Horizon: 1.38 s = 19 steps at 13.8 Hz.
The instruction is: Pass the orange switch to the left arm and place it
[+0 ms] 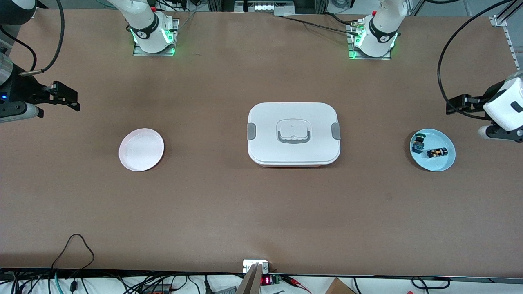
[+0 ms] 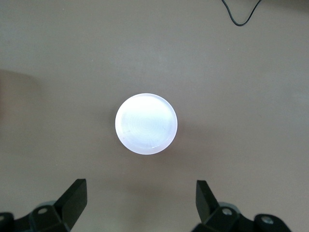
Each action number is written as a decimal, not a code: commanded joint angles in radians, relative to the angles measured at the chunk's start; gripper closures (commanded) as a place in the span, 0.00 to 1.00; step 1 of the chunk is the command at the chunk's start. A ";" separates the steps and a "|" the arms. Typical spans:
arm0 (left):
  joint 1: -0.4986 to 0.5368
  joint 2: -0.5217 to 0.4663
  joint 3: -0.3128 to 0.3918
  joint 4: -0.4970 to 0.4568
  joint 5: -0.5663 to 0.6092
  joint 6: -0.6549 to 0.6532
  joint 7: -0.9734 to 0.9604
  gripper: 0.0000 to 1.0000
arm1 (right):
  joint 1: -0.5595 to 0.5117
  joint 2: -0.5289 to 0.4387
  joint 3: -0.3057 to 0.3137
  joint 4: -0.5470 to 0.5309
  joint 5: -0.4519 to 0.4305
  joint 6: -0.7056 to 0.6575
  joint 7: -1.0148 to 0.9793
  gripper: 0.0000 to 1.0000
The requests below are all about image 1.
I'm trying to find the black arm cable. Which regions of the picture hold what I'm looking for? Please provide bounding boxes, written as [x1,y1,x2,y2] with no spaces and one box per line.
[437,0,514,120]
[0,0,65,76]

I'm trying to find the pink round plate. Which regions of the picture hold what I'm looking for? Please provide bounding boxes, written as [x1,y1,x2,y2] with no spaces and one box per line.
[118,128,165,172]

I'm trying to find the black looped cable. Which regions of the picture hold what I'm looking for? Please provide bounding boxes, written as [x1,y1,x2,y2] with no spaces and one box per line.
[51,234,95,282]

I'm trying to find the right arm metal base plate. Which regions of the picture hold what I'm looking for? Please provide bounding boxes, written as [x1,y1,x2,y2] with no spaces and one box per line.
[133,18,179,56]

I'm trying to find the red probe leads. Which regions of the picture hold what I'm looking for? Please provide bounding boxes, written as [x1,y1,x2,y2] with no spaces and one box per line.
[282,276,312,294]

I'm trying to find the thin black table cable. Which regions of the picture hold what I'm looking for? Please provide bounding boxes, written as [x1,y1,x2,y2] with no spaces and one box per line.
[278,14,360,35]

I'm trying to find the white lidded box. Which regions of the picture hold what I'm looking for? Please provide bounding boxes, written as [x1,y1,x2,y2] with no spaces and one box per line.
[247,102,341,168]

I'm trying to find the grey slanted bar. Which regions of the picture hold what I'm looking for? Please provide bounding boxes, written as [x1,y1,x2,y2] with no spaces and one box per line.
[236,263,263,294]

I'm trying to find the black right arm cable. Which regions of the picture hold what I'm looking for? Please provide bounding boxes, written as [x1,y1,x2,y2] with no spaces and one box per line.
[0,0,65,76]

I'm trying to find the green and blue switch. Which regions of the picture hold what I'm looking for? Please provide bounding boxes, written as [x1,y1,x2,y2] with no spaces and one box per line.
[411,132,426,154]

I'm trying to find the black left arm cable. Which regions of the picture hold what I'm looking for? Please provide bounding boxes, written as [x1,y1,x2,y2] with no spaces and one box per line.
[437,0,514,120]

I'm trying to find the light blue round plate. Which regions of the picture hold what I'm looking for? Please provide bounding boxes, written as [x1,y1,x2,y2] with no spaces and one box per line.
[409,129,456,172]

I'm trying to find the black power strip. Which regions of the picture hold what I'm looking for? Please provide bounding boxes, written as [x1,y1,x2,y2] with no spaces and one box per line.
[139,285,174,294]

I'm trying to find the aluminium frame with connectors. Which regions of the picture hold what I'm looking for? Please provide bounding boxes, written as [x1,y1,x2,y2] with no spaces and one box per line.
[235,0,295,16]

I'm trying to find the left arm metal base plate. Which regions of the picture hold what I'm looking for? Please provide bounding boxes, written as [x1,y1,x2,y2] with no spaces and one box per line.
[347,22,392,60]

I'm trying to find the black cable loop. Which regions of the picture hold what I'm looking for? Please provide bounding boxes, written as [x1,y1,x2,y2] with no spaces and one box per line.
[411,277,451,290]

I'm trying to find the aluminium profile rail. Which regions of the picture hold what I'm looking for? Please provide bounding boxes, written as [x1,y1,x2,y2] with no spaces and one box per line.
[490,0,523,70]

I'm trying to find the brown cardboard piece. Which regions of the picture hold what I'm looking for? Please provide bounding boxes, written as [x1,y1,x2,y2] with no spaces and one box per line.
[325,278,357,294]

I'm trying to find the small white device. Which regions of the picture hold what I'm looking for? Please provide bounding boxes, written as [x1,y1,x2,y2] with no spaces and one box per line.
[243,260,269,273]

